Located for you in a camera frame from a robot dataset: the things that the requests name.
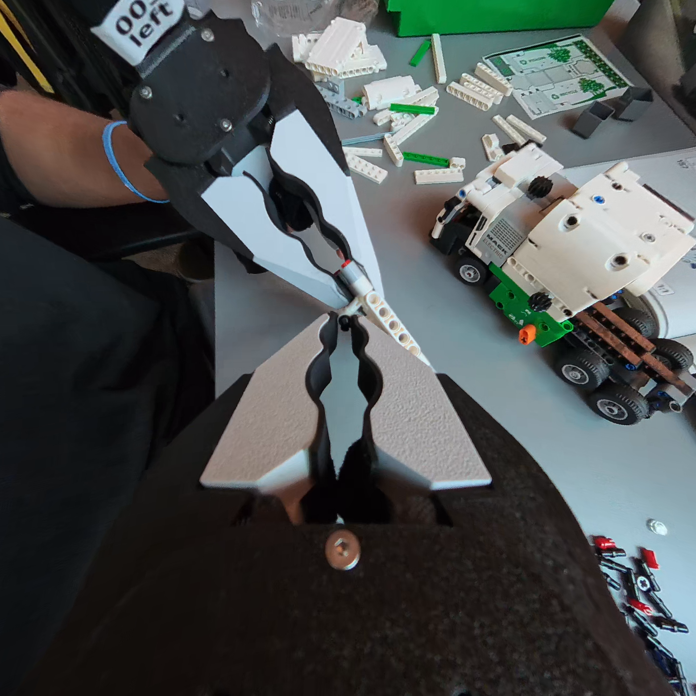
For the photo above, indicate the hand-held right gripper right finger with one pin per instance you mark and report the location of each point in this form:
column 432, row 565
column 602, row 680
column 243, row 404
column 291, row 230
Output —
column 429, row 429

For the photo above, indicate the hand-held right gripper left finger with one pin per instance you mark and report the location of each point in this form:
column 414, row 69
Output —
column 261, row 424

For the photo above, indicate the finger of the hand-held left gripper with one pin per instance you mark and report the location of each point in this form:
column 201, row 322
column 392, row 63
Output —
column 244, row 212
column 321, row 157

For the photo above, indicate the white lego beam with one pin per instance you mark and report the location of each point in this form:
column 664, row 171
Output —
column 394, row 323

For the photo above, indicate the black lego pin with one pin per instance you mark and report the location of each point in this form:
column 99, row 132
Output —
column 344, row 322

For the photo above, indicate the person's left forearm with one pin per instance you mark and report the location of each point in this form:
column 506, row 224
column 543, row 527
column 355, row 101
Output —
column 60, row 152

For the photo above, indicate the blue grey lego axle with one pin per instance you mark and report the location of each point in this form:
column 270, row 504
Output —
column 364, row 138

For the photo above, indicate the grey lego beam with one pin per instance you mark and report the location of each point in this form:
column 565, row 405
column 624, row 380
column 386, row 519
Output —
column 340, row 100

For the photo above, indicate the pile of white lego pieces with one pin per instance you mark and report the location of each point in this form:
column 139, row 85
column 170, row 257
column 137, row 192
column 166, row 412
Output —
column 402, row 92

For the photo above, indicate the smooth green lego tile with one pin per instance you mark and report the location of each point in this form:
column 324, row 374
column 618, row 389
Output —
column 413, row 109

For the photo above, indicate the studded green lego plate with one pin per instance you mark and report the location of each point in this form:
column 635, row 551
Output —
column 427, row 159

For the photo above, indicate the short green lego plate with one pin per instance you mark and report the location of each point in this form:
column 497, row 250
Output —
column 420, row 53

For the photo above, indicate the white green lego truck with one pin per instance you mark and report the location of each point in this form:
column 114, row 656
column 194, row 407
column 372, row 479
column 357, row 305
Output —
column 576, row 255

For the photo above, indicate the clear round lego stud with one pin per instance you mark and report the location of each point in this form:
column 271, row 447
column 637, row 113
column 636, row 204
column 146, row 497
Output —
column 656, row 527

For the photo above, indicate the pile of small lego pins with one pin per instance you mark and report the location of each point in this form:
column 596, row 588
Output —
column 641, row 598

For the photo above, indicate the dark grey lego bin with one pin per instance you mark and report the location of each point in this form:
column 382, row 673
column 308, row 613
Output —
column 592, row 119
column 633, row 103

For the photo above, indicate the clear plastic bag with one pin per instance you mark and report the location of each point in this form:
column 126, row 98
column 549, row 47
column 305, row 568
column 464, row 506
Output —
column 277, row 13

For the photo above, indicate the blue wristband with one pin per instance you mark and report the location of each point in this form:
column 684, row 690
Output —
column 111, row 163

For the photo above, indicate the green box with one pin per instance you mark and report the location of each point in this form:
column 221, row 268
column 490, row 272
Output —
column 489, row 16

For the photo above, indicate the green white sticker sheet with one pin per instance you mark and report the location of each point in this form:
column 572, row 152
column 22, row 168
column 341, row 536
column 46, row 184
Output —
column 560, row 76

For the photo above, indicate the white instruction booklet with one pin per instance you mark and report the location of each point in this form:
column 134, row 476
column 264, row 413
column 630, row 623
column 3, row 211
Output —
column 677, row 168

